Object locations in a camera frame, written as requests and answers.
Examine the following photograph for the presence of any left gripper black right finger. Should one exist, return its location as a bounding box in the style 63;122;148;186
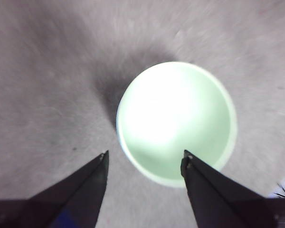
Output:
180;149;285;228

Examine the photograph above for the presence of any pale green bowl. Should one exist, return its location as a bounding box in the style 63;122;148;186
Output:
115;61;238;189

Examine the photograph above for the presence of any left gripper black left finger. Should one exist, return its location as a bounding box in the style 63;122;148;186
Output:
0;149;110;228

